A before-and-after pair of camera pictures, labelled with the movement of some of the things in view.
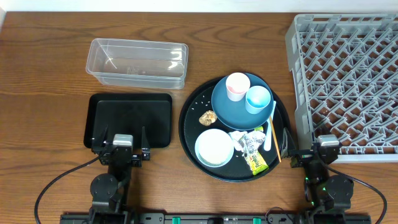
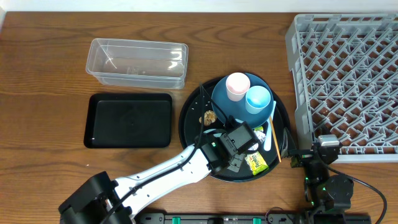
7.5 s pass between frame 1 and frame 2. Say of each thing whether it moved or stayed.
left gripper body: moved
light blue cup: stayed
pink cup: stayed
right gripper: stayed
